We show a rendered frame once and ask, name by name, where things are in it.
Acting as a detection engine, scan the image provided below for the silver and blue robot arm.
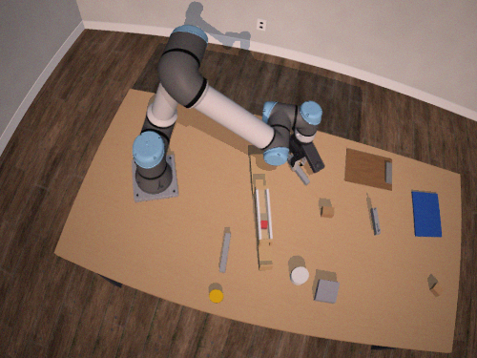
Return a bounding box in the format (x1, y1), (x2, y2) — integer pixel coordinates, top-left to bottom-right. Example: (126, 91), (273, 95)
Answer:
(133, 25), (322, 194)

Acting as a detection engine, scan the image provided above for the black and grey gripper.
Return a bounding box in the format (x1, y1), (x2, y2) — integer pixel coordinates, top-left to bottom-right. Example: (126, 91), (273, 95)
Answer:
(288, 127), (312, 171)

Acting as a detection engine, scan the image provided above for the yellow short cylinder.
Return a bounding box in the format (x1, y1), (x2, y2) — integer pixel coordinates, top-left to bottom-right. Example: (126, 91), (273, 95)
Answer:
(209, 289), (223, 303)

